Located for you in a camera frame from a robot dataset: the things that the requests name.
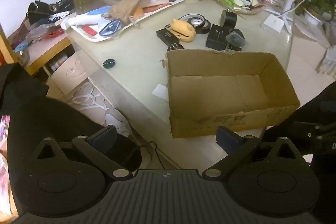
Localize black box with earbud picture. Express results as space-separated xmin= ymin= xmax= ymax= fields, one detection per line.
xmin=206 ymin=25 xmax=228 ymax=50

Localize brown cardboard box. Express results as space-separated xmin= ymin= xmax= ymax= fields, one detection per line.
xmin=166 ymin=49 xmax=300 ymax=138

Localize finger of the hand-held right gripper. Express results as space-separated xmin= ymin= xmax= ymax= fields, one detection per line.
xmin=291 ymin=120 xmax=336 ymax=155

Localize red flat book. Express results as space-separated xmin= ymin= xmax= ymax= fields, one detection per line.
xmin=143 ymin=2 xmax=171 ymax=14

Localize white shoe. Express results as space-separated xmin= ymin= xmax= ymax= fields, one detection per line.
xmin=105 ymin=108 xmax=133 ymax=138

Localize white cables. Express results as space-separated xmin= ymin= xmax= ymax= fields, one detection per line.
xmin=71 ymin=82 xmax=109 ymax=109

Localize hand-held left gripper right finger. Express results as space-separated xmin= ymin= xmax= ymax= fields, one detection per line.
xmin=202 ymin=126 xmax=306 ymax=180

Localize potted plant in white pot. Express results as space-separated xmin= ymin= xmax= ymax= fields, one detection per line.
xmin=297 ymin=0 xmax=336 ymax=26

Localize black cylinder with seam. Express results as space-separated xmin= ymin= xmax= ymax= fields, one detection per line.
xmin=220 ymin=10 xmax=237 ymax=29

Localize black bag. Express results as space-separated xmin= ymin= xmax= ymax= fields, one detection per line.
xmin=28 ymin=0 xmax=74 ymax=25

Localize red flat item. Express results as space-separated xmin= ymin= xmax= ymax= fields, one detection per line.
xmin=81 ymin=25 xmax=99 ymax=36

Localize tan drawstring pouch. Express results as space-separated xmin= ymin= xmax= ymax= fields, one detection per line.
xmin=109 ymin=0 xmax=144 ymax=24

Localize black cloth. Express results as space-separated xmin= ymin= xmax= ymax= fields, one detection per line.
xmin=0 ymin=63 xmax=143 ymax=216

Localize black tape roll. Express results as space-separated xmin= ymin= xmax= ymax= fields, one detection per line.
xmin=188 ymin=18 xmax=211 ymax=35

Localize white tray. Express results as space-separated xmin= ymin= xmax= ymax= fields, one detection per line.
xmin=67 ymin=0 xmax=186 ymax=42

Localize yellow animal-shaped case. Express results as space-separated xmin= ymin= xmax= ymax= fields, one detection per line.
xmin=171 ymin=19 xmax=196 ymax=42

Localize white tube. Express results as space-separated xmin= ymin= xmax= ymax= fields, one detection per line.
xmin=61 ymin=14 xmax=105 ymax=29

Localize black clothing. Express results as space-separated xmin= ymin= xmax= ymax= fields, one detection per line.
xmin=262 ymin=82 xmax=336 ymax=224

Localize black cable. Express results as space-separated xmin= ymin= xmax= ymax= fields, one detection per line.
xmin=142 ymin=141 xmax=181 ymax=169

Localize white drawer cabinet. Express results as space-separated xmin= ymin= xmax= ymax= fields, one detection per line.
xmin=51 ymin=49 xmax=100 ymax=96

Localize clear glass plate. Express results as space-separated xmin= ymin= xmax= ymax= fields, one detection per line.
xmin=214 ymin=0 xmax=265 ymax=15

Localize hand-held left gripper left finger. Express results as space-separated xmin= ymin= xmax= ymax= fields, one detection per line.
xmin=31 ymin=125 xmax=133 ymax=181

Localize white power adapter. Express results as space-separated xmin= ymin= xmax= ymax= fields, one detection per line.
xmin=261 ymin=14 xmax=285 ymax=35

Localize wooden side table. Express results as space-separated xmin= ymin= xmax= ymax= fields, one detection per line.
xmin=25 ymin=36 xmax=72 ymax=76

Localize white paper scrap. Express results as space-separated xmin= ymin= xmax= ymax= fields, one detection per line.
xmin=152 ymin=84 xmax=168 ymax=101

